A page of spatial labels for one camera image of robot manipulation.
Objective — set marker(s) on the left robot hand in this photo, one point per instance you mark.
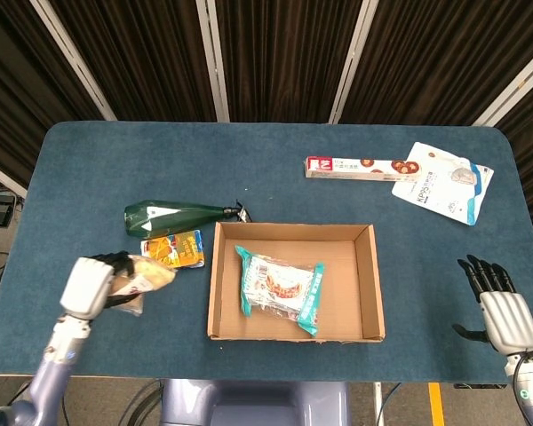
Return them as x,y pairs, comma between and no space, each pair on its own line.
86,288

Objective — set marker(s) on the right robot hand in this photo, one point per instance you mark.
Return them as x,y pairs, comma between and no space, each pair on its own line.
508,319

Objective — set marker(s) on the clear bag of yellow pastries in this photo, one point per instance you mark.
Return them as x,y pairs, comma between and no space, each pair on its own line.
153,275

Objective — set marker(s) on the yellow snack box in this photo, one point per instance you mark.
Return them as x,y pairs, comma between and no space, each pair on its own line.
177,248

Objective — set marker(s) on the green spray bottle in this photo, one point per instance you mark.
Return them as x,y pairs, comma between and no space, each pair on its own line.
160,215

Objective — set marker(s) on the teal white snack bag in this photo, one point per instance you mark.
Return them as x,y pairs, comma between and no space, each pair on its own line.
284,288

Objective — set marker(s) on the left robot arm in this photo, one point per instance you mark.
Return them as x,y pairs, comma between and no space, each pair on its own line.
49,377

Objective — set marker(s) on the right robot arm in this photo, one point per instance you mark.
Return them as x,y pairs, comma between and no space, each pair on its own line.
530,390

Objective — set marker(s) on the white blue paper packet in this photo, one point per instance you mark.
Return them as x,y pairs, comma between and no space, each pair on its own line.
444,186

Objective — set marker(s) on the open brown cardboard box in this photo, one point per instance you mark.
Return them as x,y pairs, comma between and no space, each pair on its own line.
351,284

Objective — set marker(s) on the long white wrap box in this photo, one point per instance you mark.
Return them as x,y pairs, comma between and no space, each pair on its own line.
346,168

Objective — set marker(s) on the grey robot torso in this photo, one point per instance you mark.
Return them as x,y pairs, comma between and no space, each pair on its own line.
248,404

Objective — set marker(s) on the white partition post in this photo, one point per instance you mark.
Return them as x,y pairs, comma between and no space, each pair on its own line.
213,57
2,176
515,84
353,62
73,57

